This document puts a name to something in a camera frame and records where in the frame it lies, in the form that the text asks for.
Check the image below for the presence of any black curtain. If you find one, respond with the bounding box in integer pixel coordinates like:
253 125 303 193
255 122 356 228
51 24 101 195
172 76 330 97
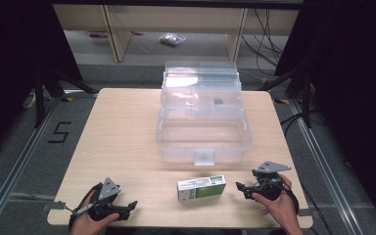
0 0 84 163
273 0 376 234

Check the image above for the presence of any person's right hand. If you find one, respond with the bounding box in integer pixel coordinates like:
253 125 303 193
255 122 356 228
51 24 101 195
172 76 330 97
251 173 302 229

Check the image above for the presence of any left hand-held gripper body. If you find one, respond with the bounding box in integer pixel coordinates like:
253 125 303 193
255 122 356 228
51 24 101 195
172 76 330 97
87 176 127 222

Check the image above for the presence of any crumpled clear plastic bag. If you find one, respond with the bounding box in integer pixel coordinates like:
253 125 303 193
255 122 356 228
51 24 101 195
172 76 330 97
159 32 188 47

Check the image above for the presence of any black hand strap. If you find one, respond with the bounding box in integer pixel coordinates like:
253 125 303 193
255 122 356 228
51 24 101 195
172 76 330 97
282 181 301 216

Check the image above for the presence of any black metal stand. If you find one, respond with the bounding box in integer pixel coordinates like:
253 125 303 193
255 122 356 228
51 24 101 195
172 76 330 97
258 67 312 129
33 65 99 129

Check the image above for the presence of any aluminium floor rail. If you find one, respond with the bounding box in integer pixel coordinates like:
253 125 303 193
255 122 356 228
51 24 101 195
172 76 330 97
288 98 365 235
0 89 94 229

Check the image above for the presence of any bundle of black cables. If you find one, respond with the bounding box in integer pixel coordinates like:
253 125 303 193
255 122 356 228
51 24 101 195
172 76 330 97
240 8 285 76

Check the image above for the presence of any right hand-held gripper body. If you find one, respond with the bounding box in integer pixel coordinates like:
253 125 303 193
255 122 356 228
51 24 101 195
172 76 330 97
252 161 293 202

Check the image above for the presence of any clear plastic storage box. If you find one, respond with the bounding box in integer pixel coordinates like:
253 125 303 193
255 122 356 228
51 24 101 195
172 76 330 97
155 60 254 167

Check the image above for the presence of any wooden shelf unit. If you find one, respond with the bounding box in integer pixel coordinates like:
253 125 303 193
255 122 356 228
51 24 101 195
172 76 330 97
52 3 301 64

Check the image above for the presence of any white and green carton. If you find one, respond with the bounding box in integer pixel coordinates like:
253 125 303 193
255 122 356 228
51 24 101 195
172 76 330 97
176 174 227 203

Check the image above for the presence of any person's left hand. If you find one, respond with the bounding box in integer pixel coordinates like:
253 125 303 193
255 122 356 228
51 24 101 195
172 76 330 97
69 190 120 235

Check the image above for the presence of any black floor cable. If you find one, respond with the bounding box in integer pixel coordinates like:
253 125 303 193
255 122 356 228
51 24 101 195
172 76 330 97
279 112 305 137

